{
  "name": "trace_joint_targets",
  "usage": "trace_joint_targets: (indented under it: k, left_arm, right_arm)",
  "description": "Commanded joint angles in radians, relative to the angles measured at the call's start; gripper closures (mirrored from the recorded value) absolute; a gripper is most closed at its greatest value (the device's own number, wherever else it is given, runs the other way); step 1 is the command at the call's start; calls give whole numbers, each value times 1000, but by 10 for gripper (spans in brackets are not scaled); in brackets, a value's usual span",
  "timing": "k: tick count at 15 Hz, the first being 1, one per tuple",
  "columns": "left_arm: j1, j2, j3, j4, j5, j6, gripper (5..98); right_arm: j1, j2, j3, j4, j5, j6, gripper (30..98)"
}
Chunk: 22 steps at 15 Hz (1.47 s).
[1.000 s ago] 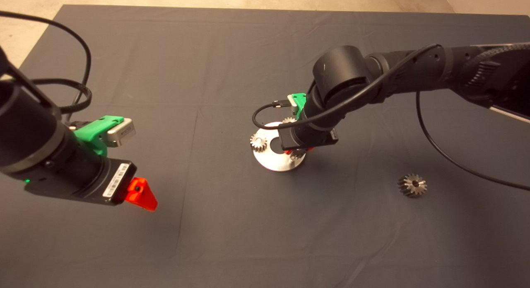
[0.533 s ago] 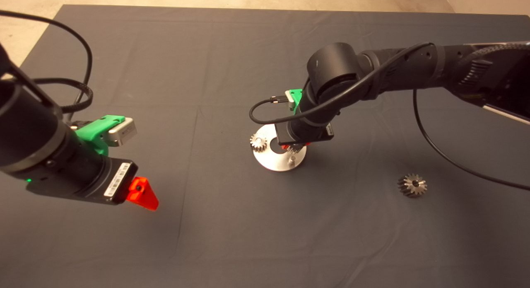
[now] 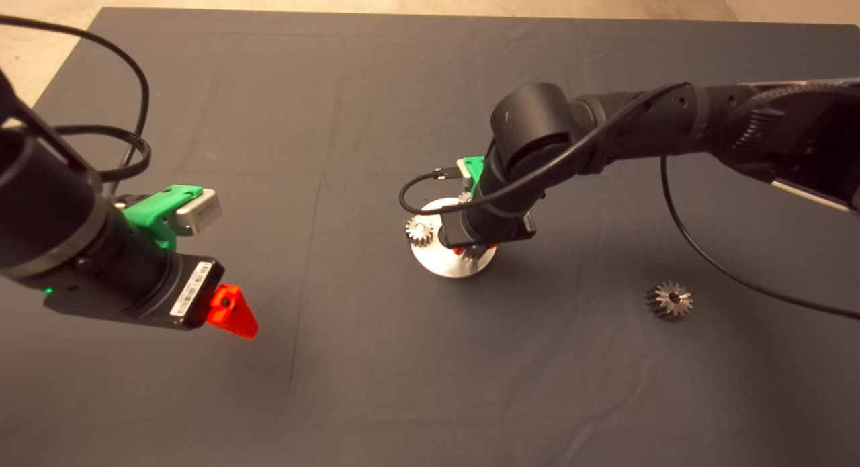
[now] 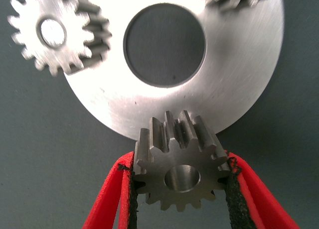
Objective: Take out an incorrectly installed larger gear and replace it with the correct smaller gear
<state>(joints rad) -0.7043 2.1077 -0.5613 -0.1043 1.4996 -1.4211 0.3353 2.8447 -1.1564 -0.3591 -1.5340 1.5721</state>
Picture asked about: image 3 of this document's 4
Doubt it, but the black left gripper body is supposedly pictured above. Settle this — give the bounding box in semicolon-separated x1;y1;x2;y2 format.
43;252;226;331

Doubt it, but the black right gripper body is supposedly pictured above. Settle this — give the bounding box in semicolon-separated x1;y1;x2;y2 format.
438;212;538;248

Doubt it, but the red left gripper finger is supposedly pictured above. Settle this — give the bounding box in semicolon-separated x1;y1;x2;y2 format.
206;284;260;340

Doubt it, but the large steel gear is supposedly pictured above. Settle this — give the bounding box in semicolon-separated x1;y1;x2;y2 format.
645;282;694;321

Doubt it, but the round metal plate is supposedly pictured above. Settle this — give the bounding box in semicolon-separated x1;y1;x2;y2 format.
411;198;498;278

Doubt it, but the dark grey table cloth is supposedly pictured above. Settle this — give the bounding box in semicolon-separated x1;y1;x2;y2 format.
0;8;860;467

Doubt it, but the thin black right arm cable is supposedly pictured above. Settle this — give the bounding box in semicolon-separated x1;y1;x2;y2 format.
398;83;860;320

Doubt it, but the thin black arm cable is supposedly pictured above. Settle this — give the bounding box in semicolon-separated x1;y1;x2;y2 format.
0;13;151;199
398;83;860;320

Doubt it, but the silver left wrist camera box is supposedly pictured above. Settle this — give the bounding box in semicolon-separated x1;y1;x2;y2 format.
173;188;223;237

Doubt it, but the green left camera mount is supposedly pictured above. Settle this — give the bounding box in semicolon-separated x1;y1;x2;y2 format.
123;185;204;251

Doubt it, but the thick braided black cable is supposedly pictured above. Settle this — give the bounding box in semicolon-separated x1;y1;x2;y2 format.
54;124;153;183

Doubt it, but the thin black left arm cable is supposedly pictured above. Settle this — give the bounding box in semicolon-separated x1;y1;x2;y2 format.
0;13;151;199

